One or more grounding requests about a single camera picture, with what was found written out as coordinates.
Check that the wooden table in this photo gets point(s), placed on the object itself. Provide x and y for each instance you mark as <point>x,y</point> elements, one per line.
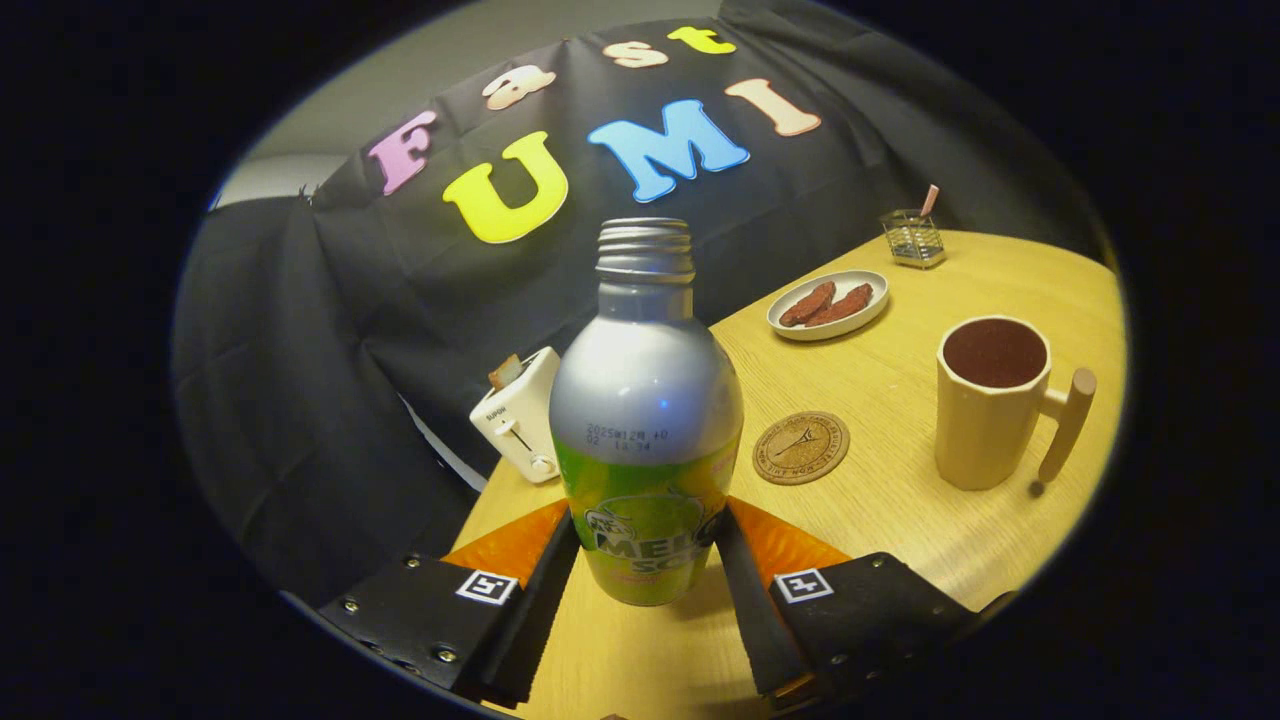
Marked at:
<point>900,540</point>

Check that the round cork coaster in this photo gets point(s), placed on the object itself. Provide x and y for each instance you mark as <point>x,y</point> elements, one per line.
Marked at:
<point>800,448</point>

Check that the white oval plate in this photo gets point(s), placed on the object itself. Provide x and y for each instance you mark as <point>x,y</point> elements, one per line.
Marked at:
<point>860,315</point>

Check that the silver green juice bottle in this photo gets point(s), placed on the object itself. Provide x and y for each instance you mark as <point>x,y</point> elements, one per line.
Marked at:
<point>645,400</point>

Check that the toast slice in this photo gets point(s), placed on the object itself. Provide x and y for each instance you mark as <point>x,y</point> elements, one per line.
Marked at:
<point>505,371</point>

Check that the striped straw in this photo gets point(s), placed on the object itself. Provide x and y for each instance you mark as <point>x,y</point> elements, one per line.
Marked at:
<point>930,200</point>

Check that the brown meat slice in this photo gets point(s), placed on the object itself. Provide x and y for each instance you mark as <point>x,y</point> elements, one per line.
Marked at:
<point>845,303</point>
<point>806,304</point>

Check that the white toaster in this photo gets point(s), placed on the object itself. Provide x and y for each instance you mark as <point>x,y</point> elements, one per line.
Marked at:
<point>525,420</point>

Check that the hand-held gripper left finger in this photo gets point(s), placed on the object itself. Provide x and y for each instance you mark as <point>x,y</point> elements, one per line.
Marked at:
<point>535,610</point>

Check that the black backdrop cloth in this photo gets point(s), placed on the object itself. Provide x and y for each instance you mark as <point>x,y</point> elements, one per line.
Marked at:
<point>330,330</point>

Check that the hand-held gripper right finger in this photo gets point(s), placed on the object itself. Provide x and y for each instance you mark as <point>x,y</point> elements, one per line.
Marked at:
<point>755,620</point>

